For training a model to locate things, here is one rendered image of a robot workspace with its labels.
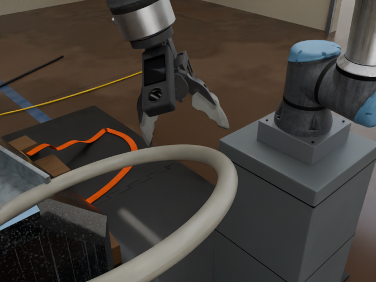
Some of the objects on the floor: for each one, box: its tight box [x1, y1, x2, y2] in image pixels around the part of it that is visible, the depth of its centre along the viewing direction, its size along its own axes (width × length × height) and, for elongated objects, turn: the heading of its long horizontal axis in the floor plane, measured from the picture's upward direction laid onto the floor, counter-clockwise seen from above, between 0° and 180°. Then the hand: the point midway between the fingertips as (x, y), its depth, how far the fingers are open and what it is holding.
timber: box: [109, 231, 122, 266], centre depth 209 cm, size 30×12×12 cm, turn 35°
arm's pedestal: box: [213, 111, 376, 282], centre depth 165 cm, size 50×50×85 cm
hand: (187, 140), depth 73 cm, fingers open, 14 cm apart
